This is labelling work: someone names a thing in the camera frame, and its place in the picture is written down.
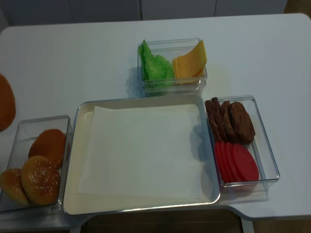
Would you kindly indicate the lifted brown bun half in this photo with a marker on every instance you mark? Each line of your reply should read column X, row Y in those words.
column 7, row 104

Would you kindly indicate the rear brown beef patty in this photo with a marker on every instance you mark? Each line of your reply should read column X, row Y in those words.
column 212, row 122

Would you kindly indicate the white parchment paper sheet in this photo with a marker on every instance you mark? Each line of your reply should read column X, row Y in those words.
column 149, row 152

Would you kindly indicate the clear bun box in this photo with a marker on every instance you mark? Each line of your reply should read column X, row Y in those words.
column 27, row 132

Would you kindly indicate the front red tomato slice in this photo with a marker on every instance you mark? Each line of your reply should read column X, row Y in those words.
column 245, row 164

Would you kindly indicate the rear red tomato slice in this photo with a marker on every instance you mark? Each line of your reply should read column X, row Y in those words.
column 219, row 160

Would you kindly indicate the yellow cheese slice stack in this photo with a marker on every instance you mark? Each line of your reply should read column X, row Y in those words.
column 187, row 68

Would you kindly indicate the white table leg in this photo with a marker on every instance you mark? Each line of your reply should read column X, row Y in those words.
column 247, row 225

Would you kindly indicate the clear patty and tomato box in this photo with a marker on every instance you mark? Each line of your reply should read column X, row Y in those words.
column 259, row 148

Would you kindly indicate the red tomato slice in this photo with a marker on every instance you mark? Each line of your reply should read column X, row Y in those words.
column 230, row 165
column 227, row 178
column 245, row 164
column 219, row 160

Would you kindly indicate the sesame bun top left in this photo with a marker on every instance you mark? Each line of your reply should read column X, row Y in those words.
column 10, row 183

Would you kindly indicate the metal baking tray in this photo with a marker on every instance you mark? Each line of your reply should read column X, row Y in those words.
column 76, row 203

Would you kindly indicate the front brown beef patty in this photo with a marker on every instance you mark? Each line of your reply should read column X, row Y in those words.
column 241, row 123

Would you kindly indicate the smooth brown bun in box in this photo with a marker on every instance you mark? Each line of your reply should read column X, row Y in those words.
column 50, row 144

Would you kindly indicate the green lettuce leaves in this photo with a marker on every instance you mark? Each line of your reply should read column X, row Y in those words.
column 157, row 71

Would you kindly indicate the brown beef patty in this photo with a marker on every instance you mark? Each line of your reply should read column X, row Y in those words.
column 218, row 119
column 227, row 123
column 241, row 123
column 212, row 122

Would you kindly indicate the clear lettuce and cheese box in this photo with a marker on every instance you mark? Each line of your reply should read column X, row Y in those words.
column 171, row 49

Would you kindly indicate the sesame bun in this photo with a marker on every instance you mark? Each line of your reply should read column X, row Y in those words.
column 40, row 180
column 10, row 183

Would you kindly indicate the sesame bun top front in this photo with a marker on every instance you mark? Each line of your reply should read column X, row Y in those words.
column 40, row 180

